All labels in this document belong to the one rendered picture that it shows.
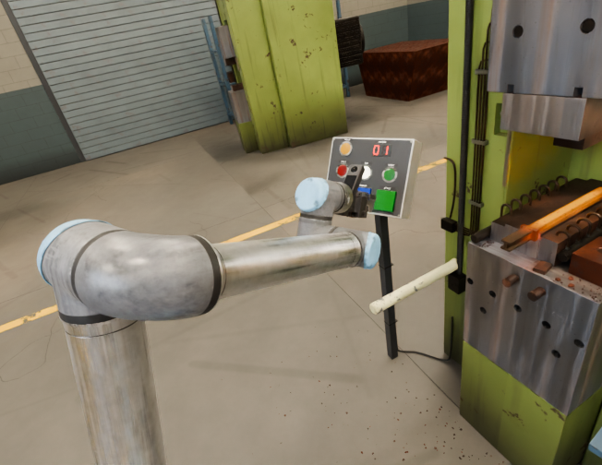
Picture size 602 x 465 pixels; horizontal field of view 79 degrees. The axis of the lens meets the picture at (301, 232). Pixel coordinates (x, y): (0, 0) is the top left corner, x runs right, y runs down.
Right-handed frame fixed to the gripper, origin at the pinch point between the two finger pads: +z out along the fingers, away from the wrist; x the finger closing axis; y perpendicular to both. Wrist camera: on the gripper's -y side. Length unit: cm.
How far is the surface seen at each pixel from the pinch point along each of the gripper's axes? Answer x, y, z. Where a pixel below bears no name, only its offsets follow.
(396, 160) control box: 1.6, -14.2, 10.9
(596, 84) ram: 55, -29, -16
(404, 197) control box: 6.8, -1.3, 11.3
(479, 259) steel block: 33.9, 15.0, 13.3
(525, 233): 45.8, 4.5, 3.3
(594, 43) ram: 53, -36, -19
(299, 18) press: -283, -224, 270
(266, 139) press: -336, -69, 292
